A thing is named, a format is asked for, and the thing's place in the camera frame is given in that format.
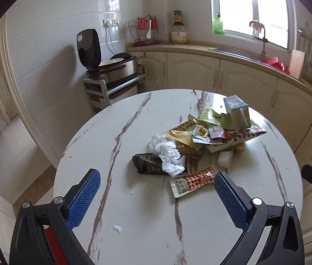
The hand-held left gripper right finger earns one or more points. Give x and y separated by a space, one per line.
231 198

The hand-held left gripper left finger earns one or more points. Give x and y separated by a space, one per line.
84 196

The white yellow sachet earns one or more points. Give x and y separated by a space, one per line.
200 134

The green snack wrapper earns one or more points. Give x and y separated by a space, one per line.
214 117

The white foam block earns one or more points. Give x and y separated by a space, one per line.
225 159

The red checked wrapper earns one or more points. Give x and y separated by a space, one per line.
193 182

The beige bread piece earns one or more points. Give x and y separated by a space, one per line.
238 147

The red white patterned wrapper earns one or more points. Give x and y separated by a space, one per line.
241 136

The small red sachet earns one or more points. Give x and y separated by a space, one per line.
216 132

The dark brown wrapper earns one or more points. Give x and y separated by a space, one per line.
147 164

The crumpled white plastic wrap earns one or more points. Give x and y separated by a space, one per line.
167 154

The gold snack wrapper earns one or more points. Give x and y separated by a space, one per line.
180 135

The grey green carton box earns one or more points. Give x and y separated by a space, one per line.
237 111

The wooden cutting board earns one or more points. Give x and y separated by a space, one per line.
296 65

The metal kitchen cart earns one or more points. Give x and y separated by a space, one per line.
100 91

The red plastic basin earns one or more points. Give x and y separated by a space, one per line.
276 64

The metal faucet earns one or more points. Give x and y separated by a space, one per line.
263 47

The steel sink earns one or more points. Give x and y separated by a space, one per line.
236 53

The black silver rice cooker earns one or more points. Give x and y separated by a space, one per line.
89 49

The pink white cloth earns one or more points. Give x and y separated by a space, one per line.
256 27

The green soap bottle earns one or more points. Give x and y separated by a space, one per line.
219 24

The window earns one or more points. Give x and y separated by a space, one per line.
249 5

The large glass jar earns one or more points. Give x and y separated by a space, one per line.
179 34

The white plastic spoon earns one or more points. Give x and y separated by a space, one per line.
149 33

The red cup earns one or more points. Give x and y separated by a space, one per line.
141 23
154 24

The small yellow lidded jar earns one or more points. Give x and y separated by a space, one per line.
177 17

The white wall socket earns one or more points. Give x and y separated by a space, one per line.
111 23

